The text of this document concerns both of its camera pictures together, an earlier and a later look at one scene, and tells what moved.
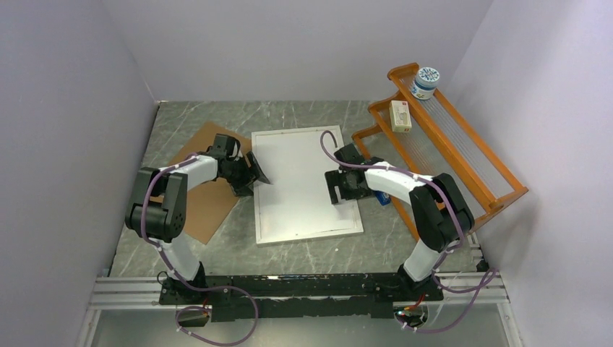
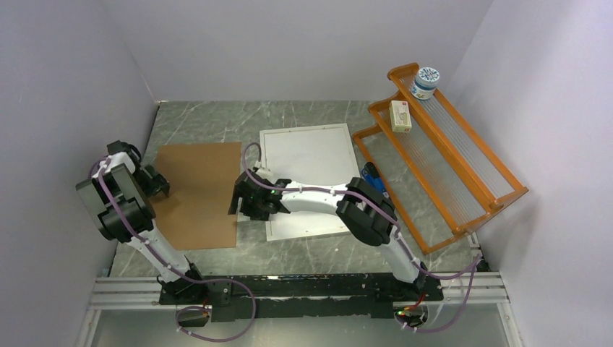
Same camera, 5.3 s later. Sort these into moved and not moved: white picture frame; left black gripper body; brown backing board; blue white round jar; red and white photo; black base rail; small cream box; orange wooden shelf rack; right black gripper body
Moved: right black gripper body; brown backing board; left black gripper body
Not moved: red and white photo; black base rail; white picture frame; orange wooden shelf rack; small cream box; blue white round jar
